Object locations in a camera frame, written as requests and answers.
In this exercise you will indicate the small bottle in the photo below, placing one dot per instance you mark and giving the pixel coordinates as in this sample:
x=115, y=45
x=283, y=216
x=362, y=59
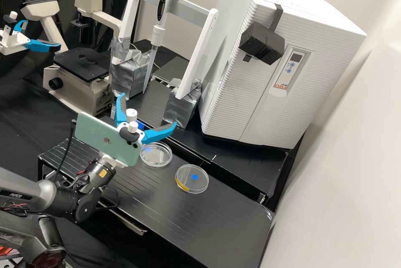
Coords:
x=132, y=114

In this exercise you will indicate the right wrist camera phone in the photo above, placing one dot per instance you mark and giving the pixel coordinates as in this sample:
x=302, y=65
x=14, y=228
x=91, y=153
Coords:
x=103, y=136

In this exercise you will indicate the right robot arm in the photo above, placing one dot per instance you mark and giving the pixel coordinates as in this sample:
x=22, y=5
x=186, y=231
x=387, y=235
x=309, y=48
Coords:
x=44, y=191

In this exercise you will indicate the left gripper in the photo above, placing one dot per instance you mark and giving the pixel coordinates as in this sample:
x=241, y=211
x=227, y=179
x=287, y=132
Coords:
x=12, y=42

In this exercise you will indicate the blue bottle holder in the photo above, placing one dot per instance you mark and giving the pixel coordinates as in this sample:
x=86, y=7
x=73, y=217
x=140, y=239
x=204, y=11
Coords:
x=140, y=126

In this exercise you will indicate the petri dish lid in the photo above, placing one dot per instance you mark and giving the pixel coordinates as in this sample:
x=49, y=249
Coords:
x=191, y=180

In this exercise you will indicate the incubator door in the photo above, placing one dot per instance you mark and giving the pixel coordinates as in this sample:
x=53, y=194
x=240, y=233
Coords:
x=238, y=98

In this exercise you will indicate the cream microscope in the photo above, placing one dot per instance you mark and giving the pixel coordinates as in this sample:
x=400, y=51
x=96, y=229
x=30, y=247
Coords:
x=78, y=89

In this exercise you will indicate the white pipette stand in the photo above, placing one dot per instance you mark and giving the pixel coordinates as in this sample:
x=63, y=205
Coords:
x=200, y=58

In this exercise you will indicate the white incubator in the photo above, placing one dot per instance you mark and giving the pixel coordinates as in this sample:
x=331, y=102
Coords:
x=313, y=7

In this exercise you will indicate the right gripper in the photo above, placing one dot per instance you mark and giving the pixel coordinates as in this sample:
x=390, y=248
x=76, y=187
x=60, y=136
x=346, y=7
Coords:
x=110, y=159

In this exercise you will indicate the petri dish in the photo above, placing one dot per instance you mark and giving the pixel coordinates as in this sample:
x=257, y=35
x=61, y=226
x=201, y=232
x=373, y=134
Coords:
x=156, y=155

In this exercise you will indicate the pipette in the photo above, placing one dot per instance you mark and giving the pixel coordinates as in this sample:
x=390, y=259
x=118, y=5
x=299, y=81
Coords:
x=162, y=6

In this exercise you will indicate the left phone holder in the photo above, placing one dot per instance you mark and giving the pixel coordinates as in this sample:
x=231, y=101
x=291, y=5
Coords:
x=13, y=15

